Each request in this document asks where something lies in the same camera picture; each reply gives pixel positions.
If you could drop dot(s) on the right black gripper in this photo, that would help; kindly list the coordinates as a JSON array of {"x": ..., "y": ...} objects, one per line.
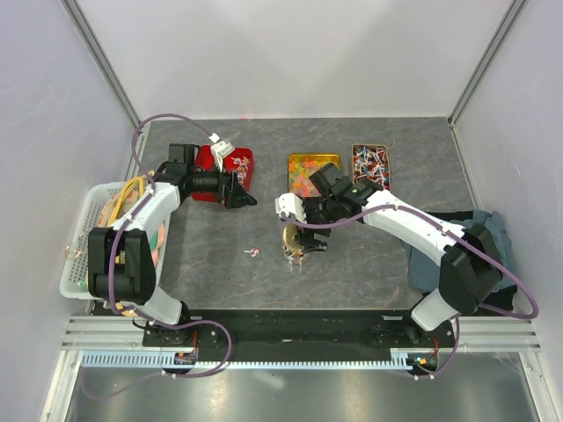
[{"x": 305, "y": 237}]

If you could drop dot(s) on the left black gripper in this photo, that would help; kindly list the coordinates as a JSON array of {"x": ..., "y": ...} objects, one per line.
[{"x": 235, "y": 197}]

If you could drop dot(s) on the round wooden jar lid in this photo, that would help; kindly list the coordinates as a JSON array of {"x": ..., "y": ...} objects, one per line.
[{"x": 289, "y": 238}]

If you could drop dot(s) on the clear glass jar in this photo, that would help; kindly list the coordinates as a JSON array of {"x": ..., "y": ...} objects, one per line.
[{"x": 295, "y": 257}]

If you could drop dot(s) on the red candy tray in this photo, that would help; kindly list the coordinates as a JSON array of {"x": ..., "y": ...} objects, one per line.
[{"x": 241, "y": 161}]

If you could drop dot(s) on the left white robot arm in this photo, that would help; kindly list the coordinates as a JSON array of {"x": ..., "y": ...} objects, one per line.
[{"x": 176, "y": 170}]

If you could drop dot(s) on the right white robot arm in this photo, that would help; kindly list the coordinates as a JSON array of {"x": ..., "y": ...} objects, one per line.
[{"x": 468, "y": 260}]

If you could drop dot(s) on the stray swirl lollipop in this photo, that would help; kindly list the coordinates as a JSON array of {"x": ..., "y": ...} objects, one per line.
[{"x": 253, "y": 252}]

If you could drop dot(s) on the gold gummy tin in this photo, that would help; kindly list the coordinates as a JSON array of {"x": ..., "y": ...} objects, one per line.
[{"x": 301, "y": 166}]

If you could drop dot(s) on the yellow clothes hanger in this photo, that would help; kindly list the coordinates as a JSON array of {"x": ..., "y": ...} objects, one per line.
[{"x": 125, "y": 193}]

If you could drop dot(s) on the gold lollipop tin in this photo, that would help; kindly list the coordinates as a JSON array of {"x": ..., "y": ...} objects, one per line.
[{"x": 371, "y": 161}]

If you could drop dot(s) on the patterned pink cloth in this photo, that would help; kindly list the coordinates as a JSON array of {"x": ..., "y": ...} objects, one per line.
[{"x": 87, "y": 283}]

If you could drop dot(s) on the folded blue-grey cloth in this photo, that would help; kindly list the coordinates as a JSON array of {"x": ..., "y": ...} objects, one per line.
[{"x": 424, "y": 273}]

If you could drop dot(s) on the white plastic basket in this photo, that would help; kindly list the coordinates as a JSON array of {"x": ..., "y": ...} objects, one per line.
[{"x": 75, "y": 246}]

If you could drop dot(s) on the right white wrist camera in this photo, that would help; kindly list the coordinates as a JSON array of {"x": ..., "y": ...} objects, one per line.
[{"x": 290, "y": 205}]

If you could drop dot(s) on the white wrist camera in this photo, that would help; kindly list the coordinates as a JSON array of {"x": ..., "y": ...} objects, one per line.
[
  {"x": 290, "y": 205},
  {"x": 219, "y": 151}
]

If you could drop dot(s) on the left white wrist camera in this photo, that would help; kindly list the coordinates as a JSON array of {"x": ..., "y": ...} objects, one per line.
[{"x": 219, "y": 151}]

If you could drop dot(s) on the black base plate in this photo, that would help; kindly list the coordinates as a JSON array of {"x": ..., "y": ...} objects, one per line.
[{"x": 301, "y": 334}]

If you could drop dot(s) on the grey slotted cable duct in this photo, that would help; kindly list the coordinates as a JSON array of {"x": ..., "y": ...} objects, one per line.
[{"x": 173, "y": 360}]

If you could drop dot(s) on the aluminium frame rail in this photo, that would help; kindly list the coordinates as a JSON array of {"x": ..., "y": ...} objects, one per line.
[{"x": 479, "y": 334}]

